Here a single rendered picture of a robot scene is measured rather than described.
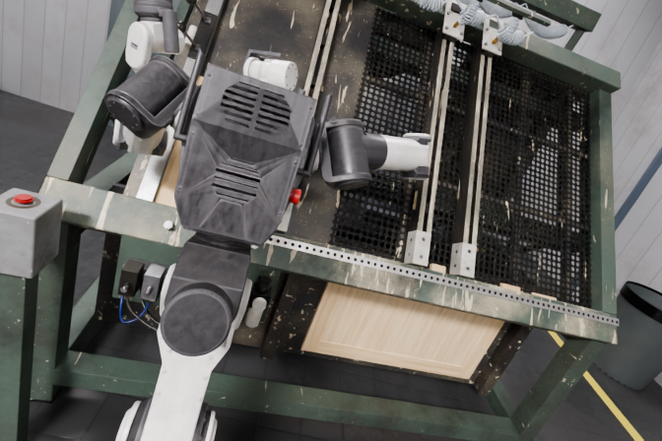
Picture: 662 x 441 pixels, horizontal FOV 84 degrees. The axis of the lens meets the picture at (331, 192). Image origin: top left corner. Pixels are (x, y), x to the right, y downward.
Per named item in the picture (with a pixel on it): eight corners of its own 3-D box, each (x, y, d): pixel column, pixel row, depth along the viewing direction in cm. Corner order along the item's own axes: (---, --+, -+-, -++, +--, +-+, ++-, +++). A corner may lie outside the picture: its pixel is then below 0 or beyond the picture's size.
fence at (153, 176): (138, 200, 118) (135, 197, 115) (221, -26, 145) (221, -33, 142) (154, 204, 120) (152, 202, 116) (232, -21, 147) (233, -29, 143)
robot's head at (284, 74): (279, 94, 80) (290, 56, 81) (239, 88, 83) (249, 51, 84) (290, 104, 86) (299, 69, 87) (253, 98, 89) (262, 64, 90)
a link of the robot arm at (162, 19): (162, 8, 96) (165, 54, 100) (124, -1, 87) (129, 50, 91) (193, 7, 92) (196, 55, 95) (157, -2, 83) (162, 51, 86)
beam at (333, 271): (44, 220, 115) (27, 214, 105) (59, 184, 119) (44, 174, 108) (593, 341, 163) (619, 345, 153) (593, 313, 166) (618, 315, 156)
